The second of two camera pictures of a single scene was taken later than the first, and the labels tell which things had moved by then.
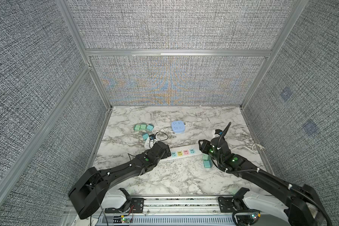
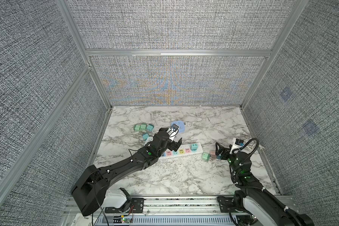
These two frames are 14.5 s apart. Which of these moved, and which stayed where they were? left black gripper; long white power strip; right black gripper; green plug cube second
Moved: right black gripper; left black gripper
Stayed: green plug cube second; long white power strip
